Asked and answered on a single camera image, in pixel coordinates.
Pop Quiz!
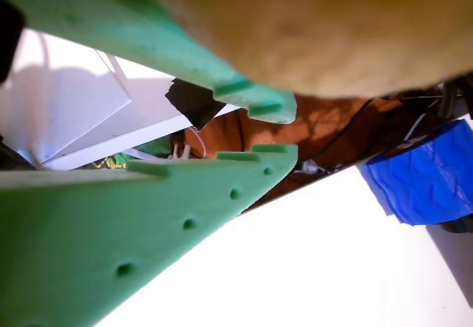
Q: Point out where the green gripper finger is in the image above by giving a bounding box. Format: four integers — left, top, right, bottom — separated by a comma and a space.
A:
0, 144, 299, 327
0, 0, 299, 124

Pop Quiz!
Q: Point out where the yellow-brown toy fruit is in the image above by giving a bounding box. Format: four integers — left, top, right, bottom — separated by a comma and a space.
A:
140, 0, 473, 101

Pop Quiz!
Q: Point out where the white paper sheet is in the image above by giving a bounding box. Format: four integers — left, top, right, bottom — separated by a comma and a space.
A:
0, 29, 134, 165

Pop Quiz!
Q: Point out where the black tape piece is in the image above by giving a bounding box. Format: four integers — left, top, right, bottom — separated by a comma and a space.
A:
165, 78, 227, 131

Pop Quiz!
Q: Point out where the blue ribbed rover wheel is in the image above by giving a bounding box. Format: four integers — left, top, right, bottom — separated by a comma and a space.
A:
357, 118, 473, 228

